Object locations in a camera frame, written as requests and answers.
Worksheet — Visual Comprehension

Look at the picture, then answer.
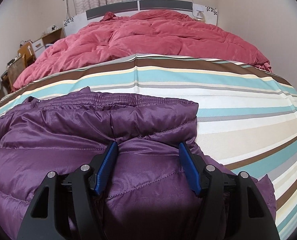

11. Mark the purple quilted down jacket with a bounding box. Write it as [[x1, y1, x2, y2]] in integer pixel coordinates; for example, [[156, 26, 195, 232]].
[[0, 88, 279, 239]]

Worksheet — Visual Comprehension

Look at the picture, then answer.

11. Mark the striped bed sheet mattress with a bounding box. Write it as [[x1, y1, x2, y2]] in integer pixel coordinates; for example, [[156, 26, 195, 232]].
[[0, 55, 297, 239]]

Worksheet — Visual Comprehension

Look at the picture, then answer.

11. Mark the red quilted comforter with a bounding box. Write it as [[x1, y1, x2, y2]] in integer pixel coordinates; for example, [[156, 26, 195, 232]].
[[13, 10, 272, 91]]

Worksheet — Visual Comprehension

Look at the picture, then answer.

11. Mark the wooden desk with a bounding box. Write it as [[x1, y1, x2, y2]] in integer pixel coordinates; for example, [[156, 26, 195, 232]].
[[1, 70, 12, 94]]

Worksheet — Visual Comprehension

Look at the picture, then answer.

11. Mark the white drawer cabinet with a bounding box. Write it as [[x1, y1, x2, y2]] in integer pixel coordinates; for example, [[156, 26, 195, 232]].
[[32, 39, 46, 58]]

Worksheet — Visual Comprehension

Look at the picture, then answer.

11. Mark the wooden shelf cabinet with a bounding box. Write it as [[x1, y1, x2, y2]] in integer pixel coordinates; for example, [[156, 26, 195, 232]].
[[42, 28, 65, 46]]

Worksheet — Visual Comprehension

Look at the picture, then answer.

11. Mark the bedside lamp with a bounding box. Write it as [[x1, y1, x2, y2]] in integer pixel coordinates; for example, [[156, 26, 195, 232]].
[[192, 10, 205, 23]]

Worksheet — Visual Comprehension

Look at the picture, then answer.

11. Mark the white and grey headboard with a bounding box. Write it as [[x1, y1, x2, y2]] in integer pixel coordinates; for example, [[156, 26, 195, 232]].
[[63, 0, 218, 36]]

